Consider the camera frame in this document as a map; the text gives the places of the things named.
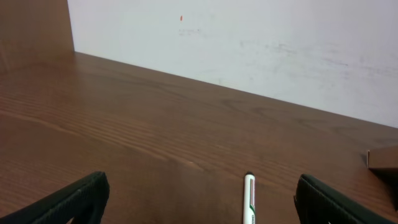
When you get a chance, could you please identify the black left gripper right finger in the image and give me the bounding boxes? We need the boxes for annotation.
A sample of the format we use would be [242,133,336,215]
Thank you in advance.
[294,174,394,224]

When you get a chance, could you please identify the open cardboard box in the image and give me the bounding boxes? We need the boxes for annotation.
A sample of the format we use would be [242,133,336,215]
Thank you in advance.
[367,146,398,170]

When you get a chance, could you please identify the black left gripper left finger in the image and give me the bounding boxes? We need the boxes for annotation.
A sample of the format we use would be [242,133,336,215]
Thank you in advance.
[1,171,109,224]

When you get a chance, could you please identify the black cap whiteboard marker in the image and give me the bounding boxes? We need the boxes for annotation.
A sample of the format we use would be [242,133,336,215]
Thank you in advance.
[243,172,256,224]

